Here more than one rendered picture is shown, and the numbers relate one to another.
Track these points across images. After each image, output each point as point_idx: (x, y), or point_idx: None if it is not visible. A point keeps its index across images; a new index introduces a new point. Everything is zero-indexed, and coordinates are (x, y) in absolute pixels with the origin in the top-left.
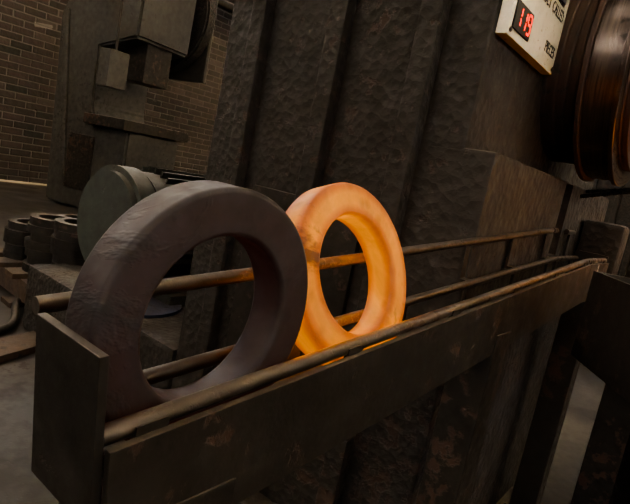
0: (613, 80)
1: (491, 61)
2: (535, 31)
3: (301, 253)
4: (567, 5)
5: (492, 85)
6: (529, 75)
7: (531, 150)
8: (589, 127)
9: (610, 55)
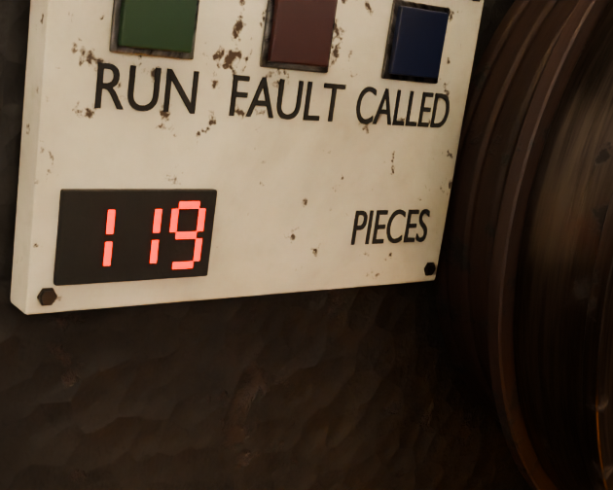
0: (582, 359)
1: (30, 382)
2: (259, 222)
3: None
4: (464, 66)
5: (77, 437)
6: (335, 305)
7: (438, 465)
8: (557, 463)
9: (566, 273)
